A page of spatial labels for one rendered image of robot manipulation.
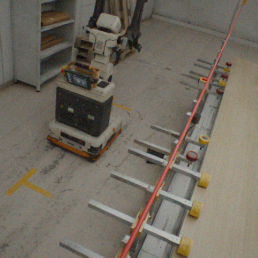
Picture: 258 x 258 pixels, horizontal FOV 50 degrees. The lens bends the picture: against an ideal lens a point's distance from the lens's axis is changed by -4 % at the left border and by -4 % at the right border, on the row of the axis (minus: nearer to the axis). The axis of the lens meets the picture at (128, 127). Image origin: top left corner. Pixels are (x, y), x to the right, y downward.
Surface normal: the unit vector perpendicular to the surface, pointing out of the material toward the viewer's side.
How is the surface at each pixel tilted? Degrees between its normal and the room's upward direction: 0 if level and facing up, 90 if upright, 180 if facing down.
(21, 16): 90
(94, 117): 90
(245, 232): 0
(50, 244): 0
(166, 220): 0
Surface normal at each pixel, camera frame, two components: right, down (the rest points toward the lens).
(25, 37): -0.39, 0.47
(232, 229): 0.17, -0.82
